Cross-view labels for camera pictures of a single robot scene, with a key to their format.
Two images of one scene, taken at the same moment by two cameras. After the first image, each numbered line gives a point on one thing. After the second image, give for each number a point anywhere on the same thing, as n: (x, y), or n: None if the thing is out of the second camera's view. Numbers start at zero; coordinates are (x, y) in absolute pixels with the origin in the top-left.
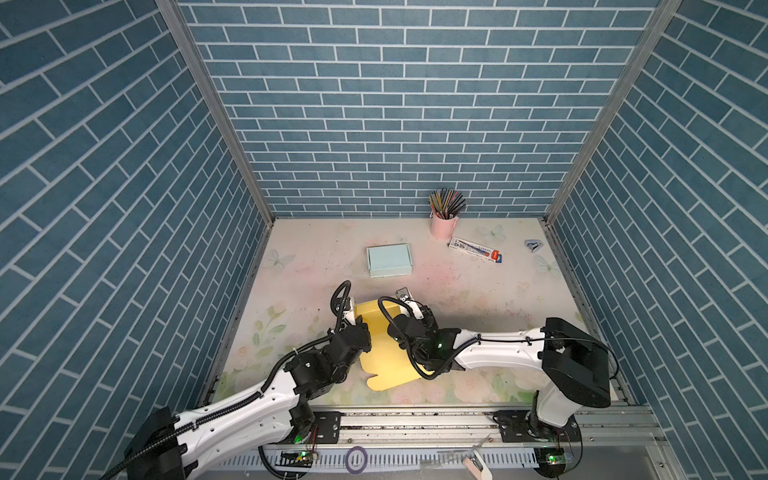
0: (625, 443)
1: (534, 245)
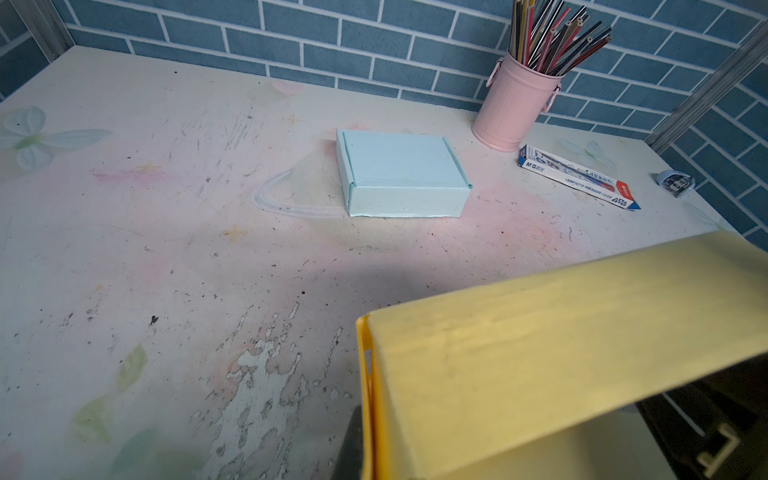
0: None
1: (676, 183)
